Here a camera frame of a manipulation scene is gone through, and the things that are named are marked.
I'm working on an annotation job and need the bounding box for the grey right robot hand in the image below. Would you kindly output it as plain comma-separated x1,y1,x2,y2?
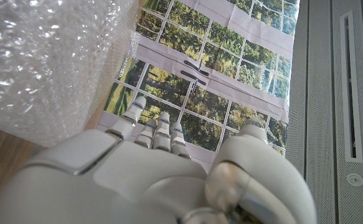
0,95,318,224

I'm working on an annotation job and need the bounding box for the clear bubble wrap sheet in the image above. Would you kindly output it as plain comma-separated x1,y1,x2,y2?
0,0,141,147

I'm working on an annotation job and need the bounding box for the printed forest window backdrop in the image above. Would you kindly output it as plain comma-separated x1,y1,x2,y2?
97,0,300,174

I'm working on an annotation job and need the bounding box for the round white ceiling sensor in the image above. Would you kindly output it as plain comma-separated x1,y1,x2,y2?
346,173,363,187

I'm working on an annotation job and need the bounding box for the long ceiling vent slot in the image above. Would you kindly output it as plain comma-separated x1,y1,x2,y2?
339,11,363,163

